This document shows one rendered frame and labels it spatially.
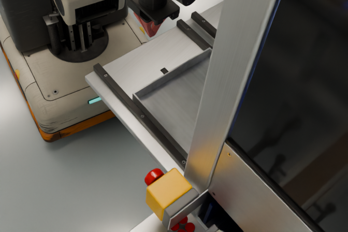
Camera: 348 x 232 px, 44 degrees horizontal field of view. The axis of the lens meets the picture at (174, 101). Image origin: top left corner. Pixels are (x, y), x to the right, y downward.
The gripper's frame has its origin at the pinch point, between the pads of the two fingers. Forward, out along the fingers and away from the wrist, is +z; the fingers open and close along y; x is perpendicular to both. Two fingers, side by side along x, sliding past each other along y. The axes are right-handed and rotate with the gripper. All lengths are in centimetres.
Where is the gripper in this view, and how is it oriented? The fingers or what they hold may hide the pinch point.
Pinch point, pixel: (151, 32)
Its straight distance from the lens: 94.9
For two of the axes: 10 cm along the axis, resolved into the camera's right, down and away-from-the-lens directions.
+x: 7.7, -4.9, 4.1
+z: -0.6, 5.9, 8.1
